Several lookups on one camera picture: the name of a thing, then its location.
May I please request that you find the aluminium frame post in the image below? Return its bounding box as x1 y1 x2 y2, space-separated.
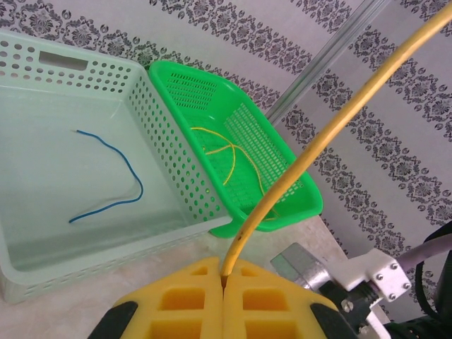
264 0 391 121

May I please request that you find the bright green plastic basket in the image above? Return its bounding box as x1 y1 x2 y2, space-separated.
148 59 324 239

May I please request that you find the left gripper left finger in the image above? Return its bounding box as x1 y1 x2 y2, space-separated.
87 256 225 339

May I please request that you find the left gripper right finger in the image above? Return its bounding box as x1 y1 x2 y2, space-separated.
223 259 358 339

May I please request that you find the mint plastic basket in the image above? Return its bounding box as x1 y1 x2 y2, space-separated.
0 30 234 307

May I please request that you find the thin blue wire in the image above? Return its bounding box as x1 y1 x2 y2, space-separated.
69 129 145 224

